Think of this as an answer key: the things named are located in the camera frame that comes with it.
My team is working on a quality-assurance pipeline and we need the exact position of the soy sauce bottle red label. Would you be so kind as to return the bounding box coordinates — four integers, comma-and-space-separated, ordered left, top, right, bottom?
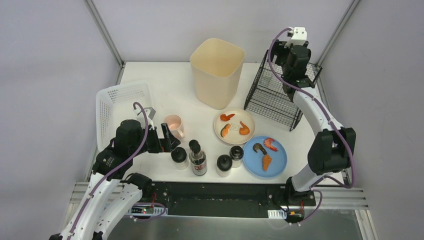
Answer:
188, 143, 208, 176

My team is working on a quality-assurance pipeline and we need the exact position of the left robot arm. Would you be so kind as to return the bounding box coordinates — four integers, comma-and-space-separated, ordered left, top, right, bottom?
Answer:
50, 119, 181, 240

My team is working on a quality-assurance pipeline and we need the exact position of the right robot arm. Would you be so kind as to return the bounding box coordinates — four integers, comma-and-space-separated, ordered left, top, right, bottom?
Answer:
267, 39, 356, 205

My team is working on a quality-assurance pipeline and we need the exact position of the black lid jar left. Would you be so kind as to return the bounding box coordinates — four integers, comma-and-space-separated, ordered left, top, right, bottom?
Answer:
171, 147, 189, 170

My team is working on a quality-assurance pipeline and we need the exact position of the black lid jar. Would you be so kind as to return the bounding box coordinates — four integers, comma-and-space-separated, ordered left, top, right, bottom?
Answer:
171, 147, 189, 170
229, 145, 244, 168
216, 154, 233, 178

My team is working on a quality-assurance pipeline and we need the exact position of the pink mug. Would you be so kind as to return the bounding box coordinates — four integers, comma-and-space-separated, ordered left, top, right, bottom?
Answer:
163, 114, 185, 139

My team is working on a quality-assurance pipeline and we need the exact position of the small dark spice jar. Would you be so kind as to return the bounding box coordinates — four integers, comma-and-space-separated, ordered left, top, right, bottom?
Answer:
188, 139, 199, 151

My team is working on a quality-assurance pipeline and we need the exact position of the orange dark food piece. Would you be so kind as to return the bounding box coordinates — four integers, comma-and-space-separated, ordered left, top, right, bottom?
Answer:
220, 123, 231, 138

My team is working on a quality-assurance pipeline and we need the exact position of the white plastic basket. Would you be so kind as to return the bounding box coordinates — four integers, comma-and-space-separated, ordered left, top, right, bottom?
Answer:
95, 80, 156, 151

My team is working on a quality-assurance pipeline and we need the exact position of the black lid jar middle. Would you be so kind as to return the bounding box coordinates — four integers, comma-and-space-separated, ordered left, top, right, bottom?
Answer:
216, 154, 233, 178

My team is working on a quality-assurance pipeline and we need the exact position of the orange food piece top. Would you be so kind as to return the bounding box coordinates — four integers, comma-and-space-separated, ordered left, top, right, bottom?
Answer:
220, 113, 235, 122

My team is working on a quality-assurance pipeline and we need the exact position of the beige plate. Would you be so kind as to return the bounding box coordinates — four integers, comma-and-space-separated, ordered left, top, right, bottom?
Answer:
213, 108, 256, 145

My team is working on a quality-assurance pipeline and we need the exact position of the beige plastic bin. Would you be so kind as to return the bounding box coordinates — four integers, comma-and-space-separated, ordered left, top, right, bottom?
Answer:
189, 38, 246, 110

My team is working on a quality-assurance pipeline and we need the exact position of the black lid jar right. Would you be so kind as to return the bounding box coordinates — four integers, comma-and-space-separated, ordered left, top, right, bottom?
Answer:
229, 145, 244, 168

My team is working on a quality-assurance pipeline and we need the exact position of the orange curved food piece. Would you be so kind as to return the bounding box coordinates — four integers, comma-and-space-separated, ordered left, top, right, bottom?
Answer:
239, 121, 250, 136

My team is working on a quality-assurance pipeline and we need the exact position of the blue plate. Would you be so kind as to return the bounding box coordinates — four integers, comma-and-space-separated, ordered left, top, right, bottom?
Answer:
243, 136, 288, 179

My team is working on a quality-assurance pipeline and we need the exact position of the dark curved food piece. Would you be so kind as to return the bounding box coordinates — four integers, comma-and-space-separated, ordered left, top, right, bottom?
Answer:
252, 143, 268, 156

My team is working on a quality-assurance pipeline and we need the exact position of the red shrimp toy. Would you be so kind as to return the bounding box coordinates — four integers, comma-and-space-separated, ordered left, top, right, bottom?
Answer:
263, 137, 279, 152

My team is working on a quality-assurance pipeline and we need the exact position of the orange fried food piece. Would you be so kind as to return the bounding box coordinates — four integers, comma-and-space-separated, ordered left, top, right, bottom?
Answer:
262, 154, 273, 172

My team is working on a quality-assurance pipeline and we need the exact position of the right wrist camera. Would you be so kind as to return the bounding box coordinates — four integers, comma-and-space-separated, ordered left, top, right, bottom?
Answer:
284, 27, 308, 49

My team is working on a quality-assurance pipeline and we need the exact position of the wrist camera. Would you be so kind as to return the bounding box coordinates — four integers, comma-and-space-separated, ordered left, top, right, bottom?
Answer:
284, 27, 308, 49
133, 106, 157, 128

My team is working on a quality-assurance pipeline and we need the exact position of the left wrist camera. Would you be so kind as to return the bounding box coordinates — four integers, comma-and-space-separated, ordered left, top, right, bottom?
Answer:
133, 106, 157, 128

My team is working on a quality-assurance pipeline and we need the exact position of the black wire basket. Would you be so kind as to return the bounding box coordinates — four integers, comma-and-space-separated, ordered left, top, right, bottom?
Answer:
243, 52, 303, 131

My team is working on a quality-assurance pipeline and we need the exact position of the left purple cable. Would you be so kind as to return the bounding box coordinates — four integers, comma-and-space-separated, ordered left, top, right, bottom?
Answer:
66, 102, 149, 240

